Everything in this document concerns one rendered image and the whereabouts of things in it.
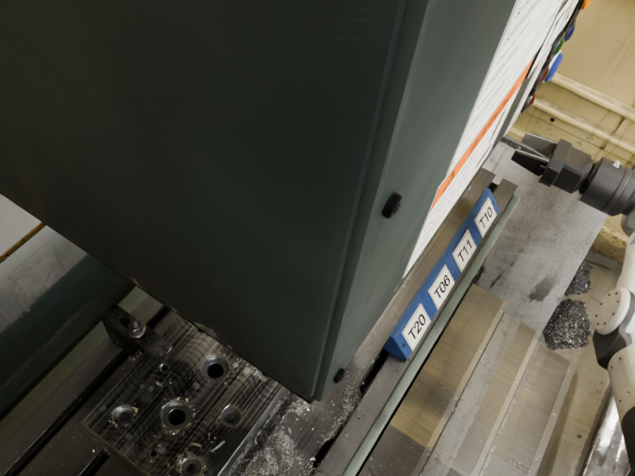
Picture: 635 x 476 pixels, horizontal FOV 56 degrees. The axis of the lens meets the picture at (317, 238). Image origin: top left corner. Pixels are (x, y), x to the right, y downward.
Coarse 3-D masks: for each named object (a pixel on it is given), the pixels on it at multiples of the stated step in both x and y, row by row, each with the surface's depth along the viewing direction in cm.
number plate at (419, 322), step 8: (416, 312) 116; (424, 312) 118; (416, 320) 116; (424, 320) 118; (408, 328) 114; (416, 328) 116; (424, 328) 118; (408, 336) 114; (416, 336) 116; (408, 344) 115; (416, 344) 116
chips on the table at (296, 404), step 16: (288, 400) 110; (352, 400) 111; (272, 432) 106; (336, 432) 108; (256, 448) 105; (288, 448) 104; (240, 464) 103; (272, 464) 103; (288, 464) 103; (304, 464) 103
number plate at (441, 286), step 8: (440, 272) 122; (448, 272) 123; (440, 280) 121; (448, 280) 123; (432, 288) 119; (440, 288) 122; (448, 288) 123; (432, 296) 120; (440, 296) 122; (440, 304) 122
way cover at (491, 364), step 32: (480, 288) 148; (480, 320) 142; (512, 320) 145; (448, 352) 134; (480, 352) 136; (512, 352) 139; (544, 352) 143; (448, 384) 129; (480, 384) 132; (512, 384) 133; (544, 384) 137; (416, 416) 123; (448, 416) 124; (480, 416) 127; (512, 416) 130; (544, 416) 131; (384, 448) 119; (416, 448) 119; (448, 448) 121; (480, 448) 122; (512, 448) 125; (544, 448) 126
